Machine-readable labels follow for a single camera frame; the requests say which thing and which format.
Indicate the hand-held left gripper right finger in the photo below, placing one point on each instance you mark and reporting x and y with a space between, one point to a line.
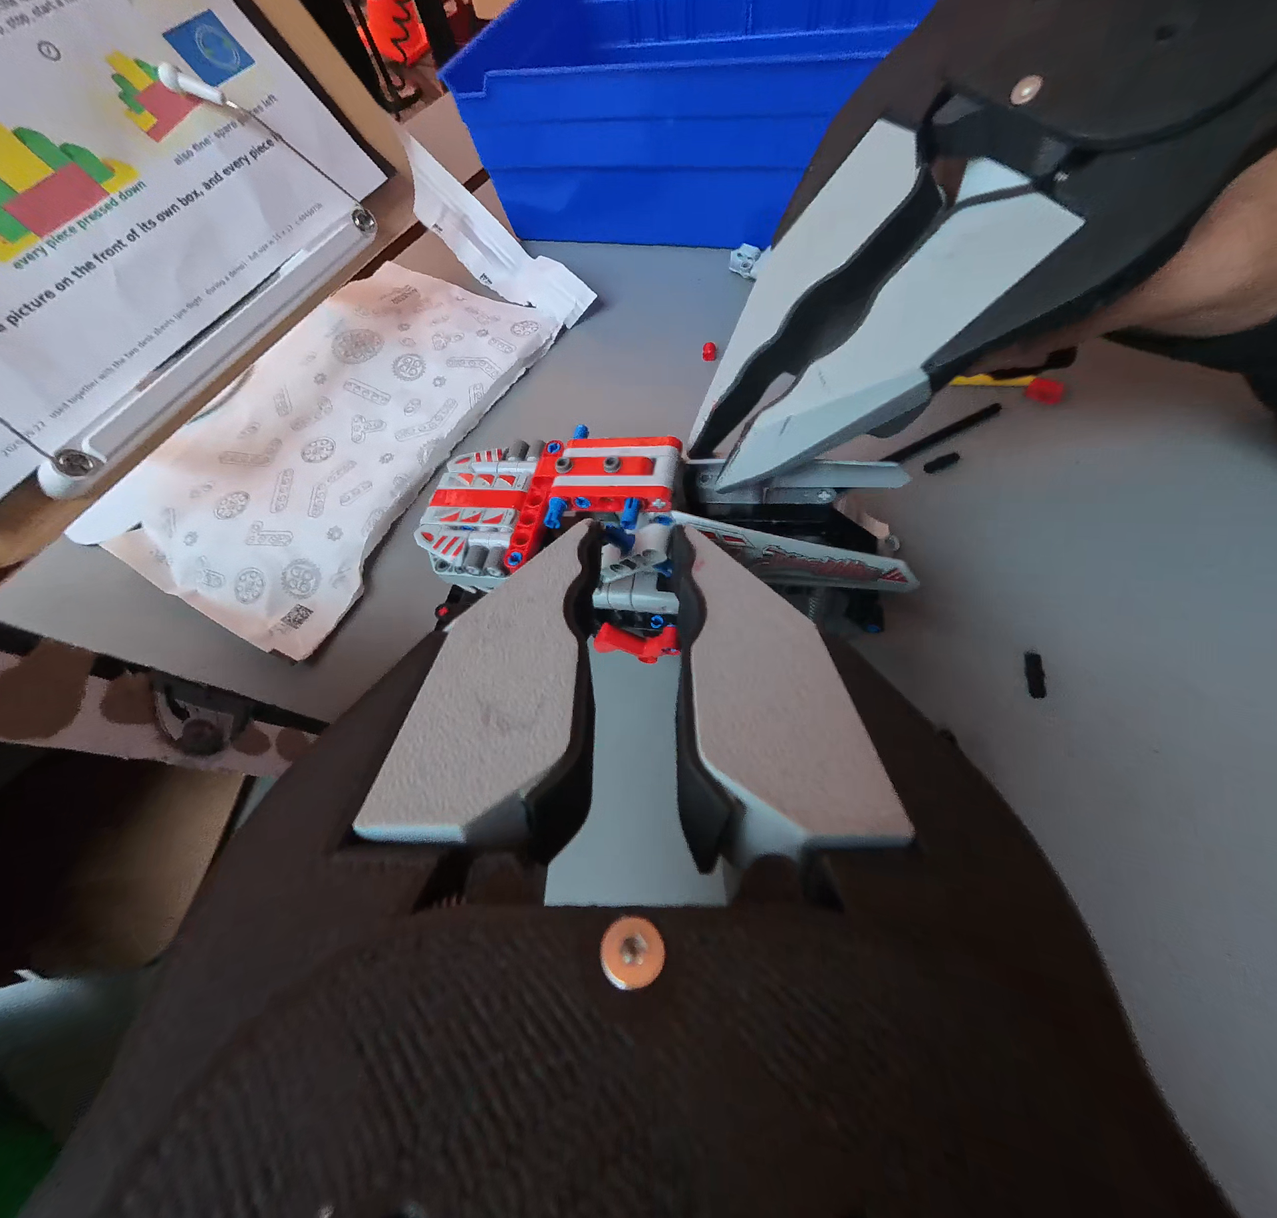
798 729

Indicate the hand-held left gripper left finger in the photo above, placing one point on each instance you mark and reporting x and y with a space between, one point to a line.
469 729

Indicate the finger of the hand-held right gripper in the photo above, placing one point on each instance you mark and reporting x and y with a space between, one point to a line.
900 359
828 220

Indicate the red grey lego vehicle model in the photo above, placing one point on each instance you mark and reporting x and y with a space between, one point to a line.
599 469

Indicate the person's right forearm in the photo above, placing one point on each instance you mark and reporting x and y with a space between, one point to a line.
1258 379

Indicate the small grey lego connector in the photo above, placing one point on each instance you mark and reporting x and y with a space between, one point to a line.
745 259

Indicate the black lego pin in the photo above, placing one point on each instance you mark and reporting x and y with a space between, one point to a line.
1036 675
940 463

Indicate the red lego piece yellow axle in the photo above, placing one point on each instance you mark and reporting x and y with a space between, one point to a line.
1043 390

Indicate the person's right hand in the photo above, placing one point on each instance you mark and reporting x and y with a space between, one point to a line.
1218 271

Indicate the blue plastic bin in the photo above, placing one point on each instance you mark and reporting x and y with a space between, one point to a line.
649 161

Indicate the printed paper bag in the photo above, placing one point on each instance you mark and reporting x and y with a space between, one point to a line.
299 461

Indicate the white torn paper bag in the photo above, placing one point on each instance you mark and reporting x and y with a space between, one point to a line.
479 242

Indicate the brown box stand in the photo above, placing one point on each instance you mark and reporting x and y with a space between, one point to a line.
100 868

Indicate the instruction sheet on stand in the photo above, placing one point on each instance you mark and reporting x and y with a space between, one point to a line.
430 206

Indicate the printed instruction sheet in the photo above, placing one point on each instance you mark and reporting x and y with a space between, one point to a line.
150 271

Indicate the green plastic bin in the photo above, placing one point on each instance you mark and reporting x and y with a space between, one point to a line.
19 1170

